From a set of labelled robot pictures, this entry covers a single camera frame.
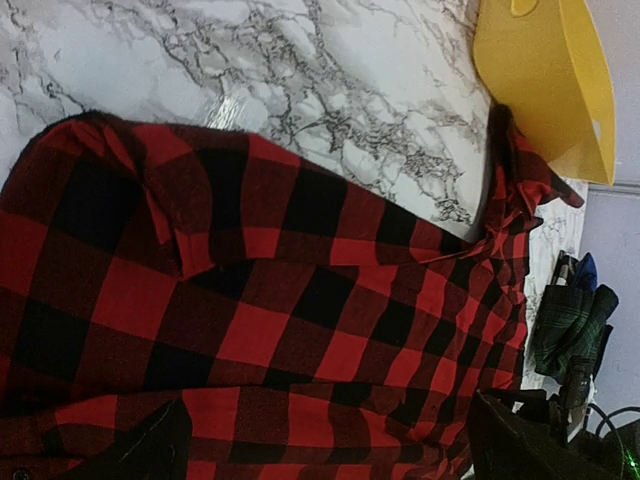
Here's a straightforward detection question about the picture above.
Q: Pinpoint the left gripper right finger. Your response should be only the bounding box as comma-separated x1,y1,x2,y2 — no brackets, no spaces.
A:
469,389,625,479

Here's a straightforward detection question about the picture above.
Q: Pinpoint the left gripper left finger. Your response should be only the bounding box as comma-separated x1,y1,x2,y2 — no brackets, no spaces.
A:
64,399,193,480

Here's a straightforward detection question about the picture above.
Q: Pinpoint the dark green plaid skirt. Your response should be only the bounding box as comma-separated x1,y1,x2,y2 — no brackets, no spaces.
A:
532,285,619,382

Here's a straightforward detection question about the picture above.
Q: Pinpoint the red black plaid shirt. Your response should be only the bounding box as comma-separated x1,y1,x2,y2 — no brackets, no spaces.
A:
1,106,583,479

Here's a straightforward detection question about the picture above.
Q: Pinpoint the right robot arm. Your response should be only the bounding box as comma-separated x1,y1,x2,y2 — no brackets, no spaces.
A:
515,356,639,479

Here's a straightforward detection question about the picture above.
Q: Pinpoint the folded blue garment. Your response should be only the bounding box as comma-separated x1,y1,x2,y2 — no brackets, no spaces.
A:
570,253,598,292

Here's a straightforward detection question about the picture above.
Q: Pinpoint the yellow plastic basket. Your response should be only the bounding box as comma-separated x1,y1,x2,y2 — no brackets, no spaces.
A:
473,0,616,185

